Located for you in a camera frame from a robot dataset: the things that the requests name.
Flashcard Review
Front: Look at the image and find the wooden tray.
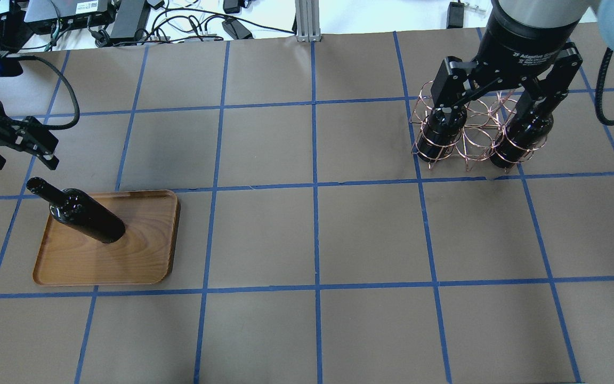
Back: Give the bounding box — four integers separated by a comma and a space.
32, 190, 180, 286

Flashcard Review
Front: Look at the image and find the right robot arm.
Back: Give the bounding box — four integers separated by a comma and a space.
431, 1, 614, 126

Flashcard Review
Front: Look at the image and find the black power adapter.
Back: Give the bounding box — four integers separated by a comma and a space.
446, 1, 465, 29

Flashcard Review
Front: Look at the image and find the dark wine bottle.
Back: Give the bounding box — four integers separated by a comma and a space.
489, 111, 554, 170
416, 106, 467, 163
26, 177, 126, 244

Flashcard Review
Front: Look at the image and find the copper wire bottle basket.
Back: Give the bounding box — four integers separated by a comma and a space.
409, 81, 547, 173

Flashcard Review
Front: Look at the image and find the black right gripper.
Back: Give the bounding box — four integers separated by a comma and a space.
432, 11, 583, 122

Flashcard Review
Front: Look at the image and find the aluminium frame post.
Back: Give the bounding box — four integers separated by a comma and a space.
295, 0, 322, 42

